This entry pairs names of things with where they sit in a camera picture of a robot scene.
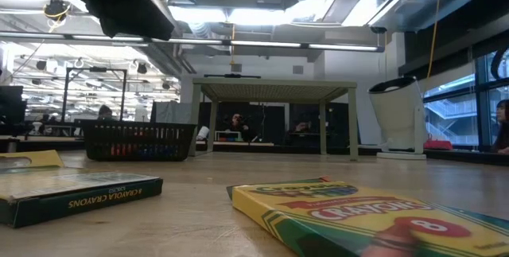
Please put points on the small black plastic basket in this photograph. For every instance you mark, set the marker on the small black plastic basket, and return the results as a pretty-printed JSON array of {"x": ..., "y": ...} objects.
[{"x": 139, "y": 156}]

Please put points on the yellow Crayola crayon box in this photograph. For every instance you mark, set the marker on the yellow Crayola crayon box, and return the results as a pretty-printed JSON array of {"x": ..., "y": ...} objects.
[
  {"x": 79, "y": 201},
  {"x": 358, "y": 217}
]

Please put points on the grey panel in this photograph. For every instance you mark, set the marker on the grey panel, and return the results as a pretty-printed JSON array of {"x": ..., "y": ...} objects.
[{"x": 171, "y": 111}]

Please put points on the person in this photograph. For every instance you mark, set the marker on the person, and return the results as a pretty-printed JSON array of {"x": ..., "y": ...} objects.
[
  {"x": 238, "y": 123},
  {"x": 503, "y": 129},
  {"x": 304, "y": 126},
  {"x": 104, "y": 113}
]

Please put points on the black bar fixture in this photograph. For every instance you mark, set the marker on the black bar fixture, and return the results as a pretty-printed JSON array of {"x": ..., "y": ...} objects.
[{"x": 232, "y": 76}]

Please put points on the long ceiling light bar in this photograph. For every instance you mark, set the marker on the long ceiling light bar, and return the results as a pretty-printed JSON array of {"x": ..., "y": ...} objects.
[{"x": 262, "y": 44}]

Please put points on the white roll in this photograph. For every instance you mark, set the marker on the white roll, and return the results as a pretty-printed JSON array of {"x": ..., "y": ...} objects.
[{"x": 203, "y": 133}]

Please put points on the small white lamp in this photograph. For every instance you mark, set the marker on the small white lamp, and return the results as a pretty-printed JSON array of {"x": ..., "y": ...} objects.
[{"x": 36, "y": 126}]

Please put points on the green perforated metal shelf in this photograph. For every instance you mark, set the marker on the green perforated metal shelf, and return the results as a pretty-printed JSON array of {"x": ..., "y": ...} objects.
[{"x": 274, "y": 90}]

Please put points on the black monitor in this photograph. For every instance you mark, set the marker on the black monitor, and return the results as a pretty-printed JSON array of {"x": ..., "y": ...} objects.
[{"x": 11, "y": 106}]

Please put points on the red tray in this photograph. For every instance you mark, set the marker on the red tray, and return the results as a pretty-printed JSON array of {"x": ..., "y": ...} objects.
[{"x": 437, "y": 145}]

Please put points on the black metal stand frame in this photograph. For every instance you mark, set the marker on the black metal stand frame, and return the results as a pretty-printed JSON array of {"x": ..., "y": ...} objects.
[{"x": 95, "y": 69}]

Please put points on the grey wall vent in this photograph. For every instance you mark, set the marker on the grey wall vent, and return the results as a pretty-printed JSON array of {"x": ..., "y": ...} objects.
[
  {"x": 236, "y": 67},
  {"x": 298, "y": 69}
]

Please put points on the black aluminium table frame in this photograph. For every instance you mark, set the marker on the black aluminium table frame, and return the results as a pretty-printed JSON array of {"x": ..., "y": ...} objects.
[{"x": 457, "y": 155}]

